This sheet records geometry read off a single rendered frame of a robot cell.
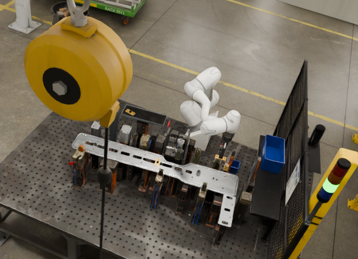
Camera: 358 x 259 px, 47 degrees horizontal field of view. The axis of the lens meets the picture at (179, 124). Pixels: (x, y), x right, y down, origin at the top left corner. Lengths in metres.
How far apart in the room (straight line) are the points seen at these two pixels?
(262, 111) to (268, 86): 0.65
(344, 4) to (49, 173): 3.33
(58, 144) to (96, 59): 3.31
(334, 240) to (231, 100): 2.31
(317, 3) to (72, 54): 0.31
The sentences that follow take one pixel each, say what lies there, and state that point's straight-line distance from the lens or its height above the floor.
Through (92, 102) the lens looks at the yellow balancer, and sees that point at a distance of 0.60.
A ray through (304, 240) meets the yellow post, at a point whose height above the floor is 1.25.
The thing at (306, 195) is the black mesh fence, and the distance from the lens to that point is 2.72.
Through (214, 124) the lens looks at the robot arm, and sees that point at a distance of 2.77.
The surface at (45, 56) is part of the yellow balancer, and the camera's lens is 0.60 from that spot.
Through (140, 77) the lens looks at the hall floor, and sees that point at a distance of 5.90.
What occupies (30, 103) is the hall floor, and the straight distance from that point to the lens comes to 5.41.
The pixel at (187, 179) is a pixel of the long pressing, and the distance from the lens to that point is 3.26.
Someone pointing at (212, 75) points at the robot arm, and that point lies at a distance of 3.29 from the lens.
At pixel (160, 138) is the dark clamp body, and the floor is 1.08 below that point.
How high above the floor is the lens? 3.45
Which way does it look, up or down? 41 degrees down
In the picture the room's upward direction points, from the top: 12 degrees clockwise
